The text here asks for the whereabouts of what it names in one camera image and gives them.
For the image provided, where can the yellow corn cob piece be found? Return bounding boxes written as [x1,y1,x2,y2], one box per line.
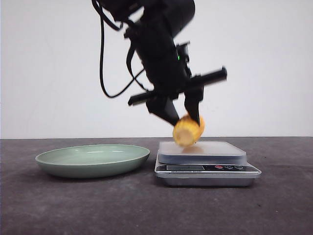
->
[173,115,205,147]

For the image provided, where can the green shallow plate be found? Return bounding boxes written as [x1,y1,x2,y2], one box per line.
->
[35,144,150,179]

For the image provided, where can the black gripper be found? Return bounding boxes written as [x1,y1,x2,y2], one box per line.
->
[124,23,227,126]

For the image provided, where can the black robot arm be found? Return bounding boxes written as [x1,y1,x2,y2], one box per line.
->
[92,0,227,125]

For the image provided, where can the silver digital kitchen scale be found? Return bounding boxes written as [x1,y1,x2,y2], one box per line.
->
[155,141,262,187]

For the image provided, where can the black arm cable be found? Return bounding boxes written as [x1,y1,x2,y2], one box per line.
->
[94,0,147,98]

